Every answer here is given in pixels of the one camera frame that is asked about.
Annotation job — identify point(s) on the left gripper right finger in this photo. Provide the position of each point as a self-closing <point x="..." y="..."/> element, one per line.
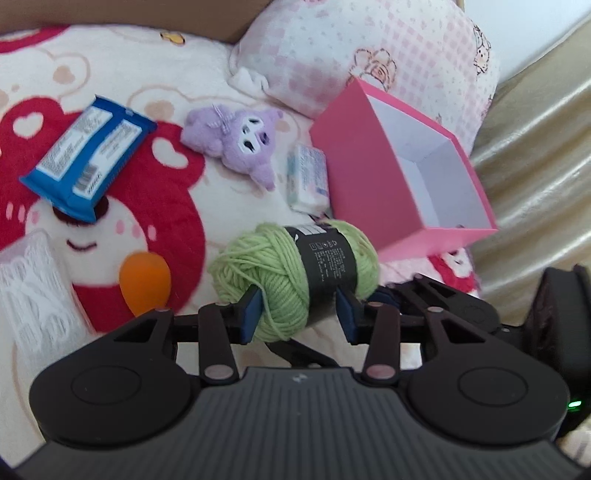
<point x="467" y="384"/>

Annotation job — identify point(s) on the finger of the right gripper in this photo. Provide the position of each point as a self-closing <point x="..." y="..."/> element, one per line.
<point x="415" y="296"/>

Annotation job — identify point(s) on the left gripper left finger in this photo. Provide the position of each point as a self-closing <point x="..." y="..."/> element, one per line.
<point x="140" y="379"/>

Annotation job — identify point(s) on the green yarn ball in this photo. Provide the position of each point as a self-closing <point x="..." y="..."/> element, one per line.
<point x="296" y="268"/>

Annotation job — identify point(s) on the blue wet wipes pack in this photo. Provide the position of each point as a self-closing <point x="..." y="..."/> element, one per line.
<point x="78" y="169"/>

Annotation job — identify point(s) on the purple plush toy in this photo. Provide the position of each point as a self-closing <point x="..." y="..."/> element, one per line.
<point x="244" y="140"/>

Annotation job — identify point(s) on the pink open box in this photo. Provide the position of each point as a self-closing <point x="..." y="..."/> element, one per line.
<point x="399" y="176"/>

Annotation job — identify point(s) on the orange makeup sponge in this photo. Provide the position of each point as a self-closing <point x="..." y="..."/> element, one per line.
<point x="145" y="282"/>

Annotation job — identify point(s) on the clear plastic packet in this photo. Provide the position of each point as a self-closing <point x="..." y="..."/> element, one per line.
<point x="38" y="299"/>

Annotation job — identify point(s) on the red bear fleece blanket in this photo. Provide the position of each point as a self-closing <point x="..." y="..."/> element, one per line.
<point x="167" y="200"/>

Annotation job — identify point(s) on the small tissue pack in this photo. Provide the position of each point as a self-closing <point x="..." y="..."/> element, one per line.
<point x="307" y="181"/>

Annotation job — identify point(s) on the beige satin bedsheet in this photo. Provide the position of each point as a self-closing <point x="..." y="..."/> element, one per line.
<point x="532" y="156"/>

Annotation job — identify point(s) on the pink checked pillow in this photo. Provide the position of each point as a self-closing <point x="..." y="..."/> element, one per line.
<point x="429" y="54"/>

